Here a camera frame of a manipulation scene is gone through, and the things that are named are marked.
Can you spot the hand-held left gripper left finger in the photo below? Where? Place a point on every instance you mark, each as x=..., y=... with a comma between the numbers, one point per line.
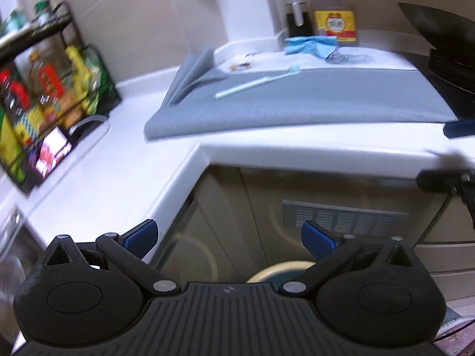
x=139, y=239

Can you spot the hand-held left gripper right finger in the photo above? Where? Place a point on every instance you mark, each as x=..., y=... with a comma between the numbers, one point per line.
x=319, y=239

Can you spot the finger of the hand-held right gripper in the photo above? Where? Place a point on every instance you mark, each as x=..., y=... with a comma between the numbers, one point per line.
x=460, y=129
x=438, y=180

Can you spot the cream rimmed blue trash bin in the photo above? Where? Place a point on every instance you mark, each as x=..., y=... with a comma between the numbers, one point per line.
x=282, y=267

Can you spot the cabinet vent grille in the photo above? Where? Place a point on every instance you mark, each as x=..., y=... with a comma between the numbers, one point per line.
x=334, y=215

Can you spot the black wok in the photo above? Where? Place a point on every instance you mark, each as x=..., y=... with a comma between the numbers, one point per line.
x=445, y=33

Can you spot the black smartphone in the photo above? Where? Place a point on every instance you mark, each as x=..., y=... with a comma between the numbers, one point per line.
x=48, y=152

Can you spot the grey counter mat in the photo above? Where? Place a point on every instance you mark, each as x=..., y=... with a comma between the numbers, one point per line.
x=297, y=100

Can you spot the green plastic bottle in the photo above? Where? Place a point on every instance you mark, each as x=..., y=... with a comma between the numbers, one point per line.
x=9, y=148

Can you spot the yellow cap cooking wine jug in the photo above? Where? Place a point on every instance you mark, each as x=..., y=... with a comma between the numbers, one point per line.
x=336, y=26

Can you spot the light blue toothbrush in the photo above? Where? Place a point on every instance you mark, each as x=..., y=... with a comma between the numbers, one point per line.
x=256, y=81

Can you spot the light blue plastic packet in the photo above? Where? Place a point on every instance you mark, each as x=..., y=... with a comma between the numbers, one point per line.
x=308, y=46

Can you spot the yellow green snack packet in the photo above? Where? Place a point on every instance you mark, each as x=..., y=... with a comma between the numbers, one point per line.
x=79, y=74

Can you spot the red cap soy sauce bottle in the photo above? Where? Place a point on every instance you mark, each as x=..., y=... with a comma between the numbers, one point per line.
x=15, y=100

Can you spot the brown food scraps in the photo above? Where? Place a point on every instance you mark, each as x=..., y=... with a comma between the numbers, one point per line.
x=241, y=66

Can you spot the dark oil dispenser bottle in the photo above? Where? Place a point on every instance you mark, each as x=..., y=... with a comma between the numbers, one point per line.
x=298, y=18

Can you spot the black metal spice rack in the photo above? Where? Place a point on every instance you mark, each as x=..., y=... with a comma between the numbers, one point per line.
x=33, y=37

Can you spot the green lid jar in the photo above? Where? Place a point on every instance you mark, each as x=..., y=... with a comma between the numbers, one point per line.
x=43, y=11

